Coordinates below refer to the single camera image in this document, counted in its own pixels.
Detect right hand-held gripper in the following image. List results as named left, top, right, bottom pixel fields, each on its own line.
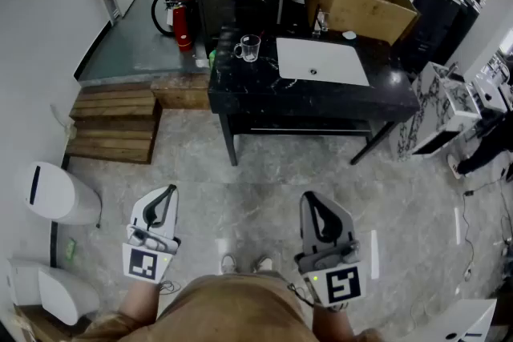
left=294, top=191, right=368, bottom=312

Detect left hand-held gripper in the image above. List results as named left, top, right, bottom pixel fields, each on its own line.
left=122, top=184, right=181, bottom=285

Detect clear glass mug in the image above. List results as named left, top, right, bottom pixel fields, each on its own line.
left=233, top=34, right=262, bottom=64

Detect person's right forearm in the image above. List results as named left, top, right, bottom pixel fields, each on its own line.
left=311, top=302, right=356, bottom=342

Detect person's left forearm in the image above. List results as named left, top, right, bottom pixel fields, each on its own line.
left=117, top=279, right=161, bottom=328

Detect person's right shoe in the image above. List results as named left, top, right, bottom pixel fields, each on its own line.
left=252, top=255, right=273, bottom=273

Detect person's shoe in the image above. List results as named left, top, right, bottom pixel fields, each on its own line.
left=447, top=154, right=468, bottom=178
left=252, top=255, right=273, bottom=273
left=220, top=253, right=237, bottom=276

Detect person's left shoe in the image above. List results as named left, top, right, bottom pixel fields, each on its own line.
left=220, top=253, right=237, bottom=276

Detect white bin with black slot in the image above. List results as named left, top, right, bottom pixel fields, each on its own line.
left=14, top=161, right=103, bottom=225

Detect wooden steps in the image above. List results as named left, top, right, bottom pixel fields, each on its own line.
left=65, top=82, right=164, bottom=165

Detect person's brown clothing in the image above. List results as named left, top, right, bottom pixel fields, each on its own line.
left=75, top=271, right=386, bottom=342

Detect wooden block step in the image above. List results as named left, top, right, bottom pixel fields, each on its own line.
left=150, top=71, right=212, bottom=111

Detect clear plastic tube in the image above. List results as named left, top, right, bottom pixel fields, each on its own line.
left=50, top=103, right=77, bottom=139

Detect white box with black marks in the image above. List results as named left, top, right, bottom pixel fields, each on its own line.
left=400, top=298, right=498, bottom=342

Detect white marble cabinet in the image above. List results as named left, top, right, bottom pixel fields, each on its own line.
left=396, top=62, right=482, bottom=161

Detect black marble vanity table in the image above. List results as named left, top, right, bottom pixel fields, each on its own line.
left=207, top=26, right=421, bottom=167

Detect white sink basin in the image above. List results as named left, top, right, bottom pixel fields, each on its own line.
left=275, top=36, right=370, bottom=87

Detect metal faucet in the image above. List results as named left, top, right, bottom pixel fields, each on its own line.
left=311, top=10, right=330, bottom=38

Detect black floor cable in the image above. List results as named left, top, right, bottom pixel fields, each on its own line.
left=463, top=187, right=478, bottom=281

